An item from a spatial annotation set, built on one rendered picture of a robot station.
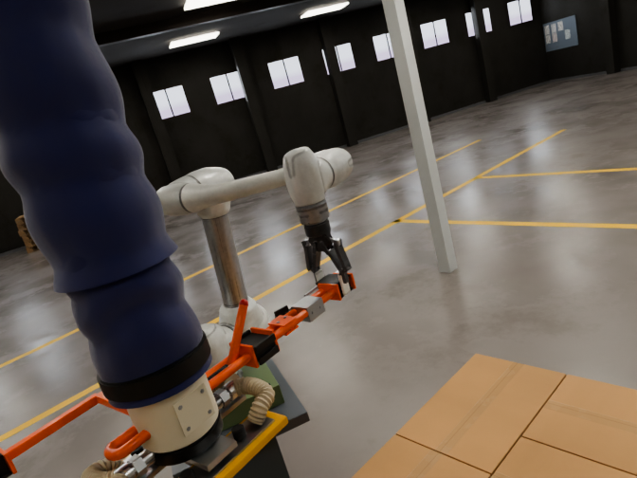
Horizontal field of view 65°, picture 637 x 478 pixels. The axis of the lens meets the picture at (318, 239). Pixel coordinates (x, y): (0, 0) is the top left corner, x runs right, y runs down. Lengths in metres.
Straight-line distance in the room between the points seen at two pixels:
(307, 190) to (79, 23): 0.68
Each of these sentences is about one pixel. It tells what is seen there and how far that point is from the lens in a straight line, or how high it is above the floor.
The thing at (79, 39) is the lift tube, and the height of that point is 2.00.
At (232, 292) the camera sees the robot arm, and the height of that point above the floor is 1.18.
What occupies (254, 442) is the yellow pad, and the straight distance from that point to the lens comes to 1.15.
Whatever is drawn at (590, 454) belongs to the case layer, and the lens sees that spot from 1.90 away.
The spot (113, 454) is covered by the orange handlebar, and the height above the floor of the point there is 1.28.
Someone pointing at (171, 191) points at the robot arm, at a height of 1.64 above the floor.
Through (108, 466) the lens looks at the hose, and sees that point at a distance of 1.23.
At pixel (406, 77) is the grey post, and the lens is 4.34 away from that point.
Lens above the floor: 1.81
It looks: 16 degrees down
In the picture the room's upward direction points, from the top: 16 degrees counter-clockwise
